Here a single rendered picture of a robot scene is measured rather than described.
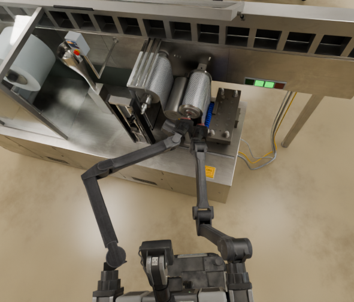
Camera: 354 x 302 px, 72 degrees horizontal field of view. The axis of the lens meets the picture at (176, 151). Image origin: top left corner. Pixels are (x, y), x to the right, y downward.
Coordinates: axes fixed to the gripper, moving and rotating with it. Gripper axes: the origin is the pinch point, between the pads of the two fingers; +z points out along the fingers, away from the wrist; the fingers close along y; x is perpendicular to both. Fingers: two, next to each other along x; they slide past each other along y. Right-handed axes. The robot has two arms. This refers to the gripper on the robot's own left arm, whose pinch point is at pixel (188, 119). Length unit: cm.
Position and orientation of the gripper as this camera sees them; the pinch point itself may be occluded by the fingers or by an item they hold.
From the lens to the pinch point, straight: 147.4
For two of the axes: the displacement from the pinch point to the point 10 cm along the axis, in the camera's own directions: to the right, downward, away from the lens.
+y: 9.6, 1.6, -2.4
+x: 0.1, -8.5, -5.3
